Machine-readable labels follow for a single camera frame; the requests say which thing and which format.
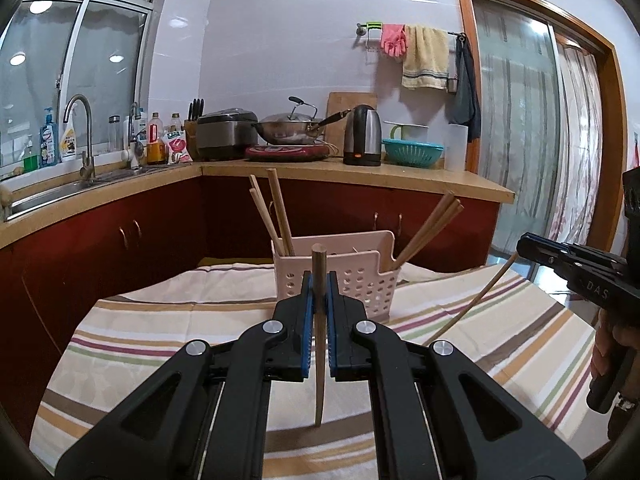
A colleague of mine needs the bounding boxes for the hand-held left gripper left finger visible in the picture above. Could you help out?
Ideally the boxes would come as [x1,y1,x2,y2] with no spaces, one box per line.
[55,270,317,480]

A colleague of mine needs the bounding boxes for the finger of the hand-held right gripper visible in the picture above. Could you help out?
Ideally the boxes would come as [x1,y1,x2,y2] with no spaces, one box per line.
[521,232,626,264]
[516,242,577,289]

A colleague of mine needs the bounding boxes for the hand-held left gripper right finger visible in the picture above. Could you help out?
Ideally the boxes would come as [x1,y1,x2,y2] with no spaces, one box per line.
[325,271,586,480]

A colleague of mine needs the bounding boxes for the pink perforated utensil basket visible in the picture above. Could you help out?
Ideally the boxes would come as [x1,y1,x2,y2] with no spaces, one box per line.
[271,230,403,325]

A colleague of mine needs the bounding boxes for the wooden chopstick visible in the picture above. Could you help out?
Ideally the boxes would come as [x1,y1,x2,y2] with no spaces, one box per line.
[390,191,456,270]
[311,244,329,426]
[248,188,285,257]
[401,205,466,266]
[266,168,296,256]
[249,174,290,257]
[396,200,462,268]
[429,252,520,346]

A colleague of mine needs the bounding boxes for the person's right forearm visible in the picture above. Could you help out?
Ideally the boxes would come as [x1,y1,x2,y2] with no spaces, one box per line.
[582,392,640,466]

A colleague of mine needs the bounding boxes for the person's right hand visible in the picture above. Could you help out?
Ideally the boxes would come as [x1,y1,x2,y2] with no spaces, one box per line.
[594,307,640,401]

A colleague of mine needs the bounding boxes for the glass sliding door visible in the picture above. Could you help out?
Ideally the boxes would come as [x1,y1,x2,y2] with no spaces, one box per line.
[472,0,613,291]

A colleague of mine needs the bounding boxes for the white plastic cylinder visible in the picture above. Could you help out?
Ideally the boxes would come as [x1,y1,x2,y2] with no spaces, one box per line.
[444,123,469,172]

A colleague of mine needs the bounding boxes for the striped tablecloth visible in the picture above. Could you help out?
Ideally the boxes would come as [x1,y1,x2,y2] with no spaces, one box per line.
[30,260,608,480]

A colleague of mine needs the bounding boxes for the teal plastic colander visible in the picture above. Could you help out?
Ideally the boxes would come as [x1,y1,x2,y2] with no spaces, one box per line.
[381,138,445,167]

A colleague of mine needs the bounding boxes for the dark grey apron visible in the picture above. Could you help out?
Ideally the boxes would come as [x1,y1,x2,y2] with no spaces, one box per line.
[447,35,482,142]

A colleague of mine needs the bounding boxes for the red induction cooktop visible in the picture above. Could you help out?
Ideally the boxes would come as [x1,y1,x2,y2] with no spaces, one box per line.
[244,144,331,162]

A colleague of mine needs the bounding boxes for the steel electric kettle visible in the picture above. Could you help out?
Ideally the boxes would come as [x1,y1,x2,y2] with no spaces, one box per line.
[342,105,383,167]

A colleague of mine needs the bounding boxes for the steel wok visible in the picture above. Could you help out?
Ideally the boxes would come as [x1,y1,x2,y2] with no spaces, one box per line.
[251,109,352,146]

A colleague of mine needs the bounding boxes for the grey rice cooker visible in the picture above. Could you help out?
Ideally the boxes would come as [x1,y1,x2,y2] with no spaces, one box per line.
[195,107,259,162]

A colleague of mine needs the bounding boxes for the red seasoning pouch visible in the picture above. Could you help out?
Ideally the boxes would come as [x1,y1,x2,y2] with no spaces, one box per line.
[165,130,193,165]

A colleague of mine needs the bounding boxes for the yellow hanging towel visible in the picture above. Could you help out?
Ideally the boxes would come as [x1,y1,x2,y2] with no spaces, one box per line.
[401,25,450,92]

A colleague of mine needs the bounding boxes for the red kitchen cabinet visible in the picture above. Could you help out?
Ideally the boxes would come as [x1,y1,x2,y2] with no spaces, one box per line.
[0,172,501,426]

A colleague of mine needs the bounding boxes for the wooden cutting board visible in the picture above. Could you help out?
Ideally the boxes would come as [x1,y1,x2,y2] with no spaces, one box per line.
[326,91,378,146]

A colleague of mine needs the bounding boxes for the brown sauce bottle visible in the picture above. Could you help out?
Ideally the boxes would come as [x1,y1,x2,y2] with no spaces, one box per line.
[146,112,167,166]

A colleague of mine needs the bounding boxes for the knife block with knives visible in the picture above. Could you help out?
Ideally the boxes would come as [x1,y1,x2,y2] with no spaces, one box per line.
[184,97,206,136]

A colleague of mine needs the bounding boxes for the small white water tap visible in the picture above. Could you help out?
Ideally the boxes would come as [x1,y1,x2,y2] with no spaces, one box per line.
[127,102,146,168]

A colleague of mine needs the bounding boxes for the pink rubber gloves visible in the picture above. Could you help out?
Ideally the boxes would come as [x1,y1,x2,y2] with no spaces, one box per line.
[380,23,408,58]

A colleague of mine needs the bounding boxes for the steel kitchen faucet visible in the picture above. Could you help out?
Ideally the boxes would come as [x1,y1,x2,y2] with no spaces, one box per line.
[62,94,97,181]

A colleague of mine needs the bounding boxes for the steel kitchen sink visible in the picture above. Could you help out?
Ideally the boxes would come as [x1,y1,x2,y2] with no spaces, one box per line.
[0,165,166,221]

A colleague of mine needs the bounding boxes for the white yellow cleaner bottle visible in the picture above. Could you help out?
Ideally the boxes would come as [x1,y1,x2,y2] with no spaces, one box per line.
[60,110,78,161]

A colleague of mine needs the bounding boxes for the blue dish soap bottle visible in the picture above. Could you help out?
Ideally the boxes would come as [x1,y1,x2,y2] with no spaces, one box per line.
[39,106,62,168]

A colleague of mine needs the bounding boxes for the small green soap bottle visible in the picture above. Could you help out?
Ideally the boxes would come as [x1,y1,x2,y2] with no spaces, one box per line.
[22,135,40,171]

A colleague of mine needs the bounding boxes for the white pitcher green handle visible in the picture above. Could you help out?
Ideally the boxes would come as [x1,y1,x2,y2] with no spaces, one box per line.
[390,122,430,142]

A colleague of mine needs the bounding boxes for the wooden door frame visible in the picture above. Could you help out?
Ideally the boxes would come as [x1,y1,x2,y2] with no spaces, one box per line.
[452,0,628,281]

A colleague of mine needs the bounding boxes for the metal towel rail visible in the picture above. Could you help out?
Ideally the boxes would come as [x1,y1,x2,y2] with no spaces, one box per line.
[356,22,468,53]

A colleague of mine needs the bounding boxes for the aluminium frame window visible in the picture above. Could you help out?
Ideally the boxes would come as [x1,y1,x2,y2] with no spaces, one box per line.
[0,0,166,171]

